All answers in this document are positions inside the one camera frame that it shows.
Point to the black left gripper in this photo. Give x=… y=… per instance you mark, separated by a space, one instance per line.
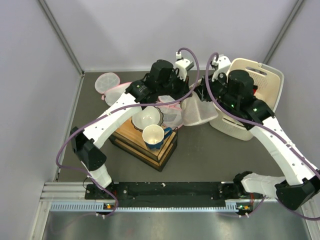
x=184 y=86

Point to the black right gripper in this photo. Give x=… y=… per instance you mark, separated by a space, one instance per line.
x=202 y=90

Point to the white mesh laundry bag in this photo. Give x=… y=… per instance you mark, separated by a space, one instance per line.
x=196 y=112

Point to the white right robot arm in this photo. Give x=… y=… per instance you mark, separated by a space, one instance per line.
x=234 y=95

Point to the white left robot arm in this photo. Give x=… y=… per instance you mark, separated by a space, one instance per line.
x=163 y=79

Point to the pink-trimmed mesh laundry bag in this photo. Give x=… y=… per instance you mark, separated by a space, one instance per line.
x=172 y=115

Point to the white plastic laundry basket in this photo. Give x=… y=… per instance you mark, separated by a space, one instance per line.
x=270 y=83

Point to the white scalloped bowl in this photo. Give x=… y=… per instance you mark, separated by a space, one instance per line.
x=149 y=116

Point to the blue and white cup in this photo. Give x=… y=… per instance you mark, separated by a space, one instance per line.
x=155 y=135

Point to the wooden tiered stand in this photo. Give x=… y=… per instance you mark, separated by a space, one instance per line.
x=129 y=139

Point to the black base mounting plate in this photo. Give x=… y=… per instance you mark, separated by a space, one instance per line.
x=176 y=193

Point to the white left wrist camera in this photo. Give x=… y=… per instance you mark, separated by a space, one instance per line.
x=182 y=66

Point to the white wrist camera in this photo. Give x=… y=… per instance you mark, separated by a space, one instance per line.
x=220 y=65
x=182 y=66

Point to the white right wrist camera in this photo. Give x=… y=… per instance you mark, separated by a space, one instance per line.
x=220 y=65

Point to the grey slotted cable duct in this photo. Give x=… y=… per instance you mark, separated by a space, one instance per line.
x=90 y=206

